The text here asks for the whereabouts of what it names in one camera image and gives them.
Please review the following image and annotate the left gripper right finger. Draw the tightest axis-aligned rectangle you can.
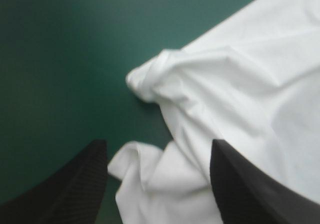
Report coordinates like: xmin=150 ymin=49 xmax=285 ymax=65
xmin=209 ymin=138 xmax=320 ymax=224

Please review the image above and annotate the white T-shirt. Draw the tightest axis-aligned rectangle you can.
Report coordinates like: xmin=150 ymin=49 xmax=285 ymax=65
xmin=107 ymin=0 xmax=320 ymax=224

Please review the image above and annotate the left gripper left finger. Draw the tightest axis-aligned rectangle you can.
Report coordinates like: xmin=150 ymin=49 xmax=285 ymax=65
xmin=0 ymin=138 xmax=109 ymax=224

